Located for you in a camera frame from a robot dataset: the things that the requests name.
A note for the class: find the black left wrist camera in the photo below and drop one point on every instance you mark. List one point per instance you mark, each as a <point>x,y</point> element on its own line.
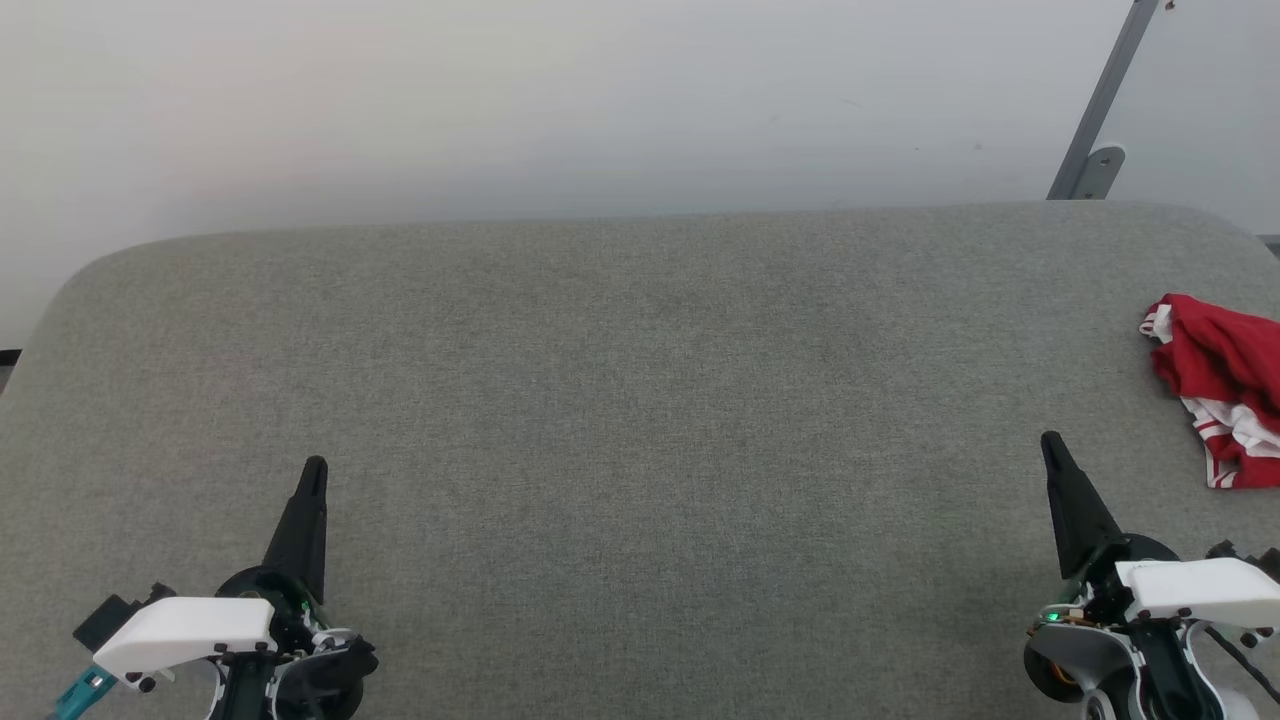
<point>105,620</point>

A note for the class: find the grey metal bracket pole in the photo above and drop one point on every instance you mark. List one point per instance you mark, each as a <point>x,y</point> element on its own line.
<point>1105,100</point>

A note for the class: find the red and white garment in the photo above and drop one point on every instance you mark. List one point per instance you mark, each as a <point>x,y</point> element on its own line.
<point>1225,370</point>

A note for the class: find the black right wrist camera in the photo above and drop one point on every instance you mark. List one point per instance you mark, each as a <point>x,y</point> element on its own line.
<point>1225,552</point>

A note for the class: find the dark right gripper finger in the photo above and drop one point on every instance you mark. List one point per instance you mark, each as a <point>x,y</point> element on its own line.
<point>1080,510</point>

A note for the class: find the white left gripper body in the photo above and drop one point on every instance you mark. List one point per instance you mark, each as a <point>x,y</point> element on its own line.
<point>190,630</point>

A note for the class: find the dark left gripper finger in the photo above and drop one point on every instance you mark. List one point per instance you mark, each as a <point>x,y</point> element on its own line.
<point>305,530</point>

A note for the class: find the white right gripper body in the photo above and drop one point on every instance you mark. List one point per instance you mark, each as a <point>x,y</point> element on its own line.
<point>1200,590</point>

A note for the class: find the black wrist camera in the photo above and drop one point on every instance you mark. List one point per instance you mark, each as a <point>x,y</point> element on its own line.
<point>1225,552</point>
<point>105,620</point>

